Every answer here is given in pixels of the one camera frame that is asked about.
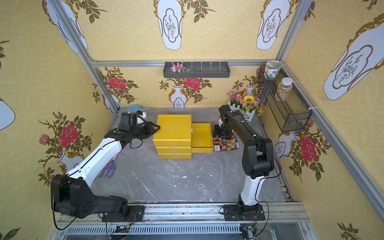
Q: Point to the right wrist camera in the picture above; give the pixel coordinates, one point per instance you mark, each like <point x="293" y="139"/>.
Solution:
<point x="224" y="116"/>

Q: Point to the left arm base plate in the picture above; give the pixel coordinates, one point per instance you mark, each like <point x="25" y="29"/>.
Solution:
<point x="133" y="213"/>

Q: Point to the yellow three-drawer cabinet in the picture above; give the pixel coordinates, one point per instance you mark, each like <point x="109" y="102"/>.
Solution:
<point x="174" y="139"/>

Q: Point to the flower box white fence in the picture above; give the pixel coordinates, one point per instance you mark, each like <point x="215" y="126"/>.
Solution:
<point x="249" y="105"/>

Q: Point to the small circuit board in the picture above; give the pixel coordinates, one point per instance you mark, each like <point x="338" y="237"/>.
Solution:
<point x="122" y="229"/>

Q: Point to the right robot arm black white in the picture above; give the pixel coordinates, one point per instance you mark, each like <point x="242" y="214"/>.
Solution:
<point x="258" y="154"/>

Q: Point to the pink artificial flowers in tray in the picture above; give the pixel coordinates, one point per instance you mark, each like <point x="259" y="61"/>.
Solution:
<point x="179" y="68"/>

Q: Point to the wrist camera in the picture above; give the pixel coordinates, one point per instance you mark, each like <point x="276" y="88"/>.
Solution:
<point x="130" y="120"/>
<point x="224" y="116"/>

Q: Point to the glass jar patterned lid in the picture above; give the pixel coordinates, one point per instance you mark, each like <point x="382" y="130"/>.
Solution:
<point x="272" y="69"/>

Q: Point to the purple pink garden rake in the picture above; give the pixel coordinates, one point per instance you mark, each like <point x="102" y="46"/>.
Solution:
<point x="110" y="168"/>

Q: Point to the clear jar white lid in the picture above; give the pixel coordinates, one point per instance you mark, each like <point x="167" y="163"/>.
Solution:
<point x="284" y="89"/>

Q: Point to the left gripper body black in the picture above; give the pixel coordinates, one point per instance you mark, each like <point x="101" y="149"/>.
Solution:
<point x="144" y="129"/>

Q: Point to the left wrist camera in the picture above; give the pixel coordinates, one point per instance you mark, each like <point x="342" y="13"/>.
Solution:
<point x="130" y="120"/>

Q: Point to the light blue plastic scoop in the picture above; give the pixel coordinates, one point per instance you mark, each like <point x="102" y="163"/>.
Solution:
<point x="136" y="108"/>

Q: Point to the yellow drawer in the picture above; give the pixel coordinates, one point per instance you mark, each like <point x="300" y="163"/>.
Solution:
<point x="201" y="138"/>

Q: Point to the black wire mesh basket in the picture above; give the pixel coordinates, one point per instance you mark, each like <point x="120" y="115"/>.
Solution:
<point x="291" y="114"/>

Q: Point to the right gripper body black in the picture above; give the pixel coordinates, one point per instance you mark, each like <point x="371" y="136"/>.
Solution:
<point x="223" y="130"/>

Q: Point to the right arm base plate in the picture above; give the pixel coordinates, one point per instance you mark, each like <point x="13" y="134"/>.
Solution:
<point x="243" y="213"/>

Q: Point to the grey wall tray shelf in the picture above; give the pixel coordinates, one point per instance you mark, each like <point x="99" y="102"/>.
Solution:
<point x="200" y="69"/>

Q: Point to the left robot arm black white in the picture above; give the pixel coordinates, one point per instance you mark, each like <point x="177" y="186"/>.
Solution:
<point x="71" y="193"/>

